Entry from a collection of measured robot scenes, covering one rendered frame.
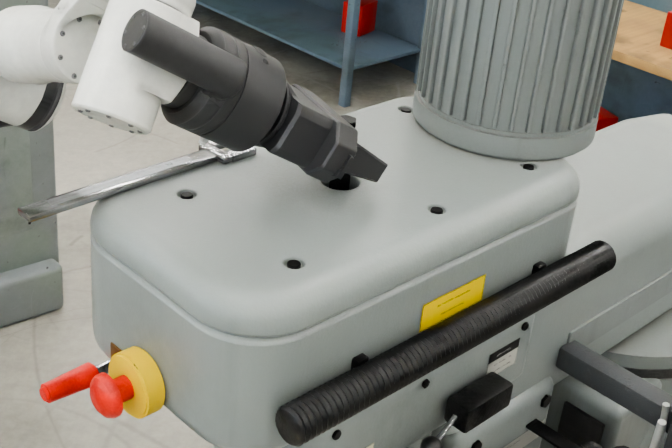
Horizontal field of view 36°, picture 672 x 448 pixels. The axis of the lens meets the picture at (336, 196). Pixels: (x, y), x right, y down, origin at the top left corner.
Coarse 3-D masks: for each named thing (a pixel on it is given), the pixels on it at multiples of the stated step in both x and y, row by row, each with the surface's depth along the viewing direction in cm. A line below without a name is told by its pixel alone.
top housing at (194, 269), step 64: (384, 128) 111; (128, 192) 93; (192, 192) 95; (256, 192) 95; (320, 192) 97; (384, 192) 98; (448, 192) 99; (512, 192) 100; (576, 192) 106; (128, 256) 88; (192, 256) 85; (256, 256) 86; (320, 256) 86; (384, 256) 88; (448, 256) 93; (512, 256) 101; (128, 320) 90; (192, 320) 83; (256, 320) 80; (320, 320) 83; (384, 320) 90; (192, 384) 85; (256, 384) 83; (320, 384) 87
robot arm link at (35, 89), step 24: (0, 24) 94; (24, 24) 91; (0, 48) 93; (24, 48) 91; (0, 72) 96; (24, 72) 93; (48, 72) 90; (0, 96) 99; (24, 96) 100; (48, 96) 102; (0, 120) 103; (24, 120) 102
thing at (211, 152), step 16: (208, 144) 102; (176, 160) 98; (192, 160) 98; (208, 160) 99; (224, 160) 100; (128, 176) 94; (144, 176) 95; (160, 176) 96; (80, 192) 91; (96, 192) 91; (112, 192) 92; (32, 208) 88; (48, 208) 88; (64, 208) 89
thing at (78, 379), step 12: (108, 360) 101; (72, 372) 98; (84, 372) 99; (96, 372) 99; (108, 372) 101; (48, 384) 97; (60, 384) 97; (72, 384) 98; (84, 384) 99; (48, 396) 97; (60, 396) 97
